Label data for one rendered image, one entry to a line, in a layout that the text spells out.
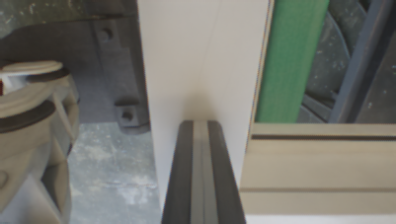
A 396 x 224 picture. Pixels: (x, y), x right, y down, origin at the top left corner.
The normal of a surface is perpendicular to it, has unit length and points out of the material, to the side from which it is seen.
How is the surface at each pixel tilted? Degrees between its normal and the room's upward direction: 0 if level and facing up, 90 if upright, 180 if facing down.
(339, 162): 90
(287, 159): 90
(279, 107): 0
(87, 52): 0
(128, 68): 0
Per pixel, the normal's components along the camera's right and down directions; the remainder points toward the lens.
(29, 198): 0.18, 0.46
